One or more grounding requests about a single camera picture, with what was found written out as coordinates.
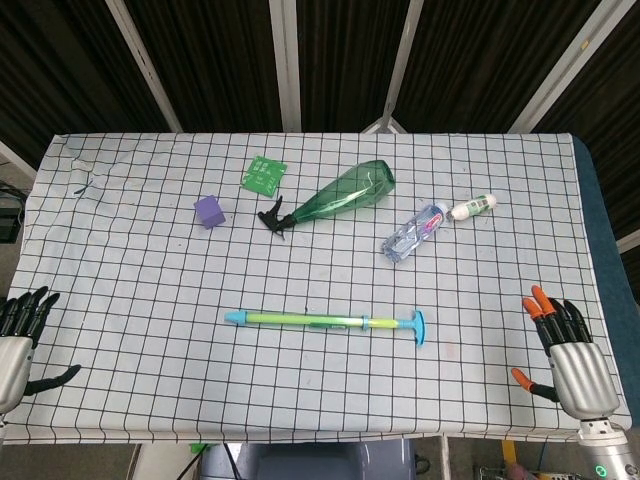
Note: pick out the right silver robot hand orange fingertips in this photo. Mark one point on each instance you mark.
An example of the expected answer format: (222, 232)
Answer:
(585, 375)

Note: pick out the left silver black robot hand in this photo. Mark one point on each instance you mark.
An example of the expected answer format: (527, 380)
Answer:
(15, 360)

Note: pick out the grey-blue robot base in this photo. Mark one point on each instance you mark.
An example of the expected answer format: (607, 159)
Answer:
(310, 462)

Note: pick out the yellow stand leg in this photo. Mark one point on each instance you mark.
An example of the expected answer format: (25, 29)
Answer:
(509, 452)

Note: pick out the black equipment box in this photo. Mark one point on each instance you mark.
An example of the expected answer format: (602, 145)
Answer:
(7, 220)

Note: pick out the white black grid tablecloth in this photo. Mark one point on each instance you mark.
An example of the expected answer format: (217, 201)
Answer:
(150, 275)

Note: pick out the thin white table leg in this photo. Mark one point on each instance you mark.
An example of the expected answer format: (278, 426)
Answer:
(444, 460)

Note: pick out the wide white table leg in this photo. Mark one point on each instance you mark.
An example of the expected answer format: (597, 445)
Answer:
(160, 462)

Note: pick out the small green plastic part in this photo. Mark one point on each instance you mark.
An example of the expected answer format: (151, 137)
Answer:
(197, 448)

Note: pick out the small white bottle green label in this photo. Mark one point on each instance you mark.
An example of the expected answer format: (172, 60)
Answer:
(472, 206)

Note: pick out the clear plastic water bottle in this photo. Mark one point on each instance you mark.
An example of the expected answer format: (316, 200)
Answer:
(412, 234)

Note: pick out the purple cube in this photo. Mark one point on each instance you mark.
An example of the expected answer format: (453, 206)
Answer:
(209, 212)

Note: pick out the green spray bottle black trigger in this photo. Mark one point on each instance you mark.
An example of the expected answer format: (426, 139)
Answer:
(345, 192)

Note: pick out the green sachet packet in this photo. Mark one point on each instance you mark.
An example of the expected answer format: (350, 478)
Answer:
(262, 175)

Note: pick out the white partition frame post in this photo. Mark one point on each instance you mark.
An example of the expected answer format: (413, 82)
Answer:
(560, 70)
(15, 156)
(400, 60)
(145, 70)
(285, 65)
(630, 242)

